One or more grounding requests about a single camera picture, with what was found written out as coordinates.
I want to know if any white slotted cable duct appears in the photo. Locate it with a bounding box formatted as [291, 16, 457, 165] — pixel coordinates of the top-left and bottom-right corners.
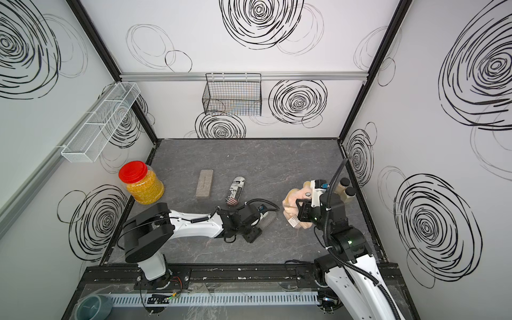
[108, 291, 320, 308]

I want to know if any red lid yellow jar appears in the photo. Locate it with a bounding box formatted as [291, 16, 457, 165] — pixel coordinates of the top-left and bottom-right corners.
[118, 161, 165, 205]

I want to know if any teal tape roll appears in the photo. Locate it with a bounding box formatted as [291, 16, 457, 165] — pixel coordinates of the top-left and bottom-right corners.
[74, 295, 113, 320]

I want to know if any grey oval eyeglass case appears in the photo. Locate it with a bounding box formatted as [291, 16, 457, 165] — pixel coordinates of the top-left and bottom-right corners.
[257, 211, 277, 230]

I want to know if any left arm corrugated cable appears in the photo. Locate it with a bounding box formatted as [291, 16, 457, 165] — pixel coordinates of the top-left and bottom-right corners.
[189, 199, 281, 225]

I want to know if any brown spice bottle near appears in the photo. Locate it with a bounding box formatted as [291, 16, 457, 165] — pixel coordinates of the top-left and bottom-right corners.
[340, 187, 356, 203]

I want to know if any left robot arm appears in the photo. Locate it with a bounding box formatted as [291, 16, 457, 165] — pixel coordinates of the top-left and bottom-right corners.
[120, 201, 270, 281]

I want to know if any grey rectangular eyeglass case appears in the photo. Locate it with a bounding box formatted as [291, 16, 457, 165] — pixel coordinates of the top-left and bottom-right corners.
[195, 169, 213, 199]

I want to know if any brown spice bottle far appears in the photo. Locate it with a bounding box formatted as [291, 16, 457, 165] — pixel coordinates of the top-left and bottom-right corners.
[335, 177, 351, 195]

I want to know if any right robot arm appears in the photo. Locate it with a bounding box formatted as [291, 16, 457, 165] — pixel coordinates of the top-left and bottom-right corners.
[296, 189, 404, 319]

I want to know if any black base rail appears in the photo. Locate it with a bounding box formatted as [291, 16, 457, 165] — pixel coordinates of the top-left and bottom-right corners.
[79, 263, 405, 289]

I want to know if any black wire basket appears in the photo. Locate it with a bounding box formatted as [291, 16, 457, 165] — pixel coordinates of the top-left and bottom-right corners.
[201, 73, 263, 116]

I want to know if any white mesh shelf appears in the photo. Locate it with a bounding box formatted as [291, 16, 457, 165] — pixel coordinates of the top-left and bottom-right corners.
[61, 82, 141, 163]

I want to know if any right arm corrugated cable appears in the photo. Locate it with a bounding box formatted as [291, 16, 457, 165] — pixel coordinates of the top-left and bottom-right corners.
[321, 157, 403, 320]

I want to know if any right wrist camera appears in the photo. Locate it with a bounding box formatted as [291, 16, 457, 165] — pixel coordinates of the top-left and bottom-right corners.
[310, 179, 329, 207]

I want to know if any brown spice bottle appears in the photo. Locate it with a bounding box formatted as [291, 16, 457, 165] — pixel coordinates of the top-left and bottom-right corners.
[335, 177, 351, 195]
[340, 187, 356, 203]

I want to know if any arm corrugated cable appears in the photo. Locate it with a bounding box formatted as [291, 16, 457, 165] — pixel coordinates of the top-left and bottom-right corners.
[321, 157, 403, 320]
[189, 199, 281, 225]

